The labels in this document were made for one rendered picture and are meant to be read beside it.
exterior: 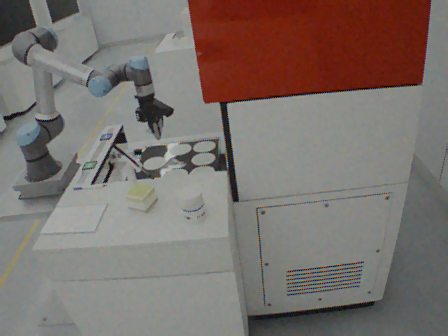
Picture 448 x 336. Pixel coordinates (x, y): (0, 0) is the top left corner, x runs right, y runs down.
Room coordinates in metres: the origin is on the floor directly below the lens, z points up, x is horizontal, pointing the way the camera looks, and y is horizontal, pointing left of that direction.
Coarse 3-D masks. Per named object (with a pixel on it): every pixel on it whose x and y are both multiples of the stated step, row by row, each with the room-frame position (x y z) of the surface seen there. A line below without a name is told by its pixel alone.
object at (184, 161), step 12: (168, 144) 1.50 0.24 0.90; (192, 144) 1.46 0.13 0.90; (216, 144) 1.43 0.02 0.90; (144, 156) 1.41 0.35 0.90; (156, 156) 1.40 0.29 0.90; (168, 156) 1.38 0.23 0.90; (180, 156) 1.37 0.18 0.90; (192, 156) 1.35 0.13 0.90; (216, 156) 1.32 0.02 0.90; (144, 168) 1.31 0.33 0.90; (168, 168) 1.28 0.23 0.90; (180, 168) 1.27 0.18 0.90; (192, 168) 1.25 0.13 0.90; (216, 168) 1.23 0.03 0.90
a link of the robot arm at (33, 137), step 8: (24, 128) 1.43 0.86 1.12; (32, 128) 1.42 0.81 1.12; (40, 128) 1.46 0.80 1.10; (16, 136) 1.39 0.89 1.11; (24, 136) 1.38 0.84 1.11; (32, 136) 1.39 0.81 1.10; (40, 136) 1.42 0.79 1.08; (48, 136) 1.47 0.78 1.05; (24, 144) 1.37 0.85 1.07; (32, 144) 1.38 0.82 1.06; (40, 144) 1.41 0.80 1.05; (24, 152) 1.38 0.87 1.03; (32, 152) 1.37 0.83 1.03; (40, 152) 1.39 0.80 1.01
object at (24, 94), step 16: (0, 0) 5.71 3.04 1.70; (16, 0) 6.18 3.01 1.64; (0, 16) 5.58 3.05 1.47; (16, 16) 6.03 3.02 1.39; (32, 16) 6.56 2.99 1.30; (0, 32) 5.44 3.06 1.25; (16, 32) 5.88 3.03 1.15; (0, 48) 5.29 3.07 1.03; (0, 64) 5.00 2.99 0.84; (16, 64) 5.22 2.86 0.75; (0, 80) 5.01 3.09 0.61; (16, 80) 5.07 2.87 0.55; (32, 80) 5.50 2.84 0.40; (0, 96) 4.93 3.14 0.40; (16, 96) 5.00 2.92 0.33; (32, 96) 5.34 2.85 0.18; (16, 112) 5.17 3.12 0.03
